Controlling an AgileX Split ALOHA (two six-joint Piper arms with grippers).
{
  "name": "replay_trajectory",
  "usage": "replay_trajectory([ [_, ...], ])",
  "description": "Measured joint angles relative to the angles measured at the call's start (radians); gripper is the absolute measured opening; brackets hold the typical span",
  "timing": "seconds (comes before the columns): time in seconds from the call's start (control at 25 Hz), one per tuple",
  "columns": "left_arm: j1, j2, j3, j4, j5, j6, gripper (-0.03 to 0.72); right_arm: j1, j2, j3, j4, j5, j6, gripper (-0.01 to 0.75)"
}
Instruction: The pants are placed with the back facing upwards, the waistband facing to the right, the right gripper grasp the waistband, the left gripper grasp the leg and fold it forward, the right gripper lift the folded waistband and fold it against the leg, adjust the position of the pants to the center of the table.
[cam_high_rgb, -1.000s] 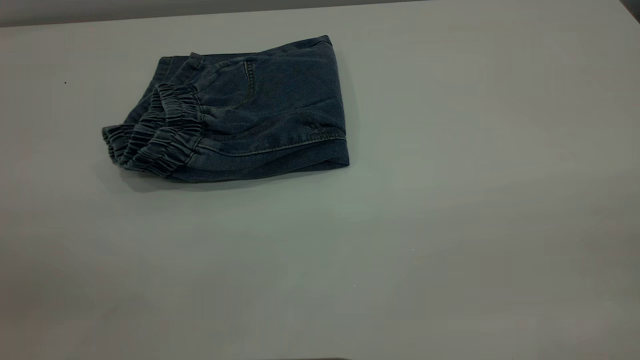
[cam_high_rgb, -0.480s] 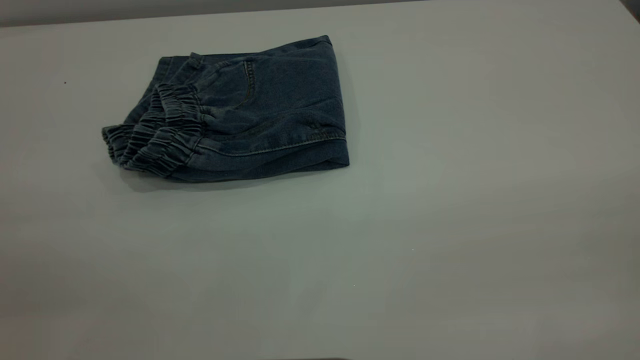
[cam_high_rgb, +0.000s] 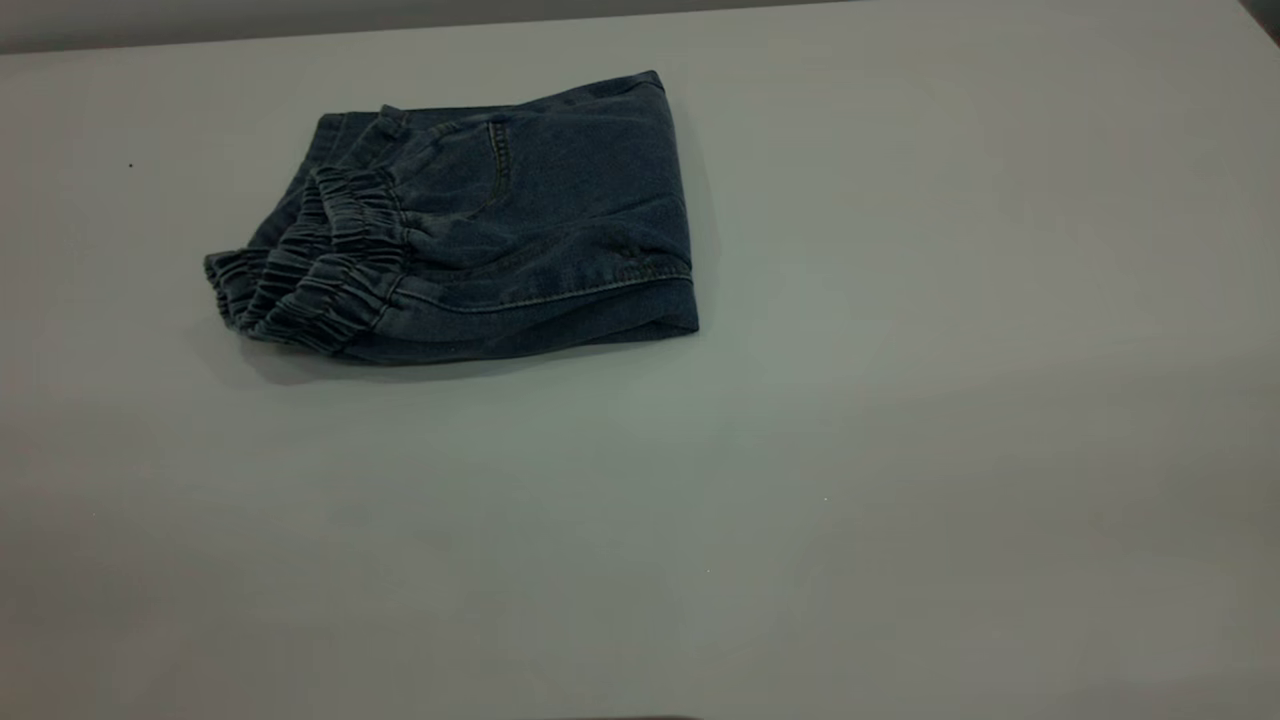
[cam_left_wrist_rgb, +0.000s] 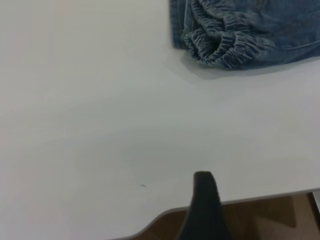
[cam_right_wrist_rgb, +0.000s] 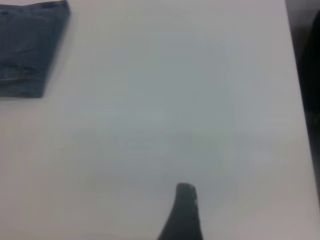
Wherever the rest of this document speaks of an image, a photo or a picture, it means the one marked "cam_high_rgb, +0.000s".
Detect blue denim pants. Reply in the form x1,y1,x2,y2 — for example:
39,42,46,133
203,69,701,365

